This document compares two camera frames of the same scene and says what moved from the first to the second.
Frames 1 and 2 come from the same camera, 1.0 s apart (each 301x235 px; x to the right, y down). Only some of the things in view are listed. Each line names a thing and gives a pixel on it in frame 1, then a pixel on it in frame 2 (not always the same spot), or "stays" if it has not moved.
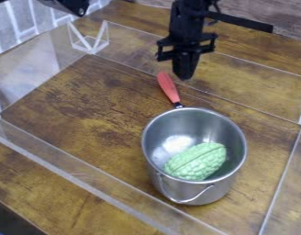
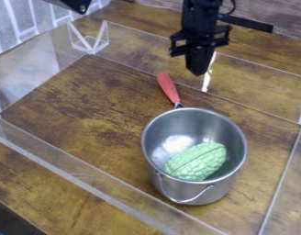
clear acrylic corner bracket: (89, 44) stays
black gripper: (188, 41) to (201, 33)
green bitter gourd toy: (197, 162) stays
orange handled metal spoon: (170, 88) stays
